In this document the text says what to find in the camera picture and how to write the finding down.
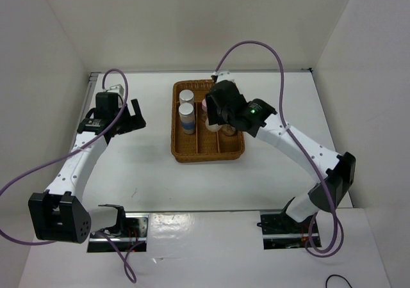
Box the black cable loop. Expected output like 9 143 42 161
325 274 353 288

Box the yellow lid spice jar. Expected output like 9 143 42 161
205 118 222 132

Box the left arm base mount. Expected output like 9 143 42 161
86 212 149 253

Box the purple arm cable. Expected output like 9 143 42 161
215 40 343 258
0 68 138 284

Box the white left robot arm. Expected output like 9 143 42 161
28 92 146 243

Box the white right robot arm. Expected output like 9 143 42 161
205 80 356 232

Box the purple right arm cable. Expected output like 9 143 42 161
215 40 343 258

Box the blue label silver cap bottle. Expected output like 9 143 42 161
179 90 195 106

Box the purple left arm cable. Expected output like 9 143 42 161
0 68 138 284

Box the brown wicker divided basket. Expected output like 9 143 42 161
170 79 245 163

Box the pink lid spice jar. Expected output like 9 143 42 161
201 99 208 122

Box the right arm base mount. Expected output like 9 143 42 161
256 212 312 250

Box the black lid spice jar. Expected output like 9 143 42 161
221 124 236 136

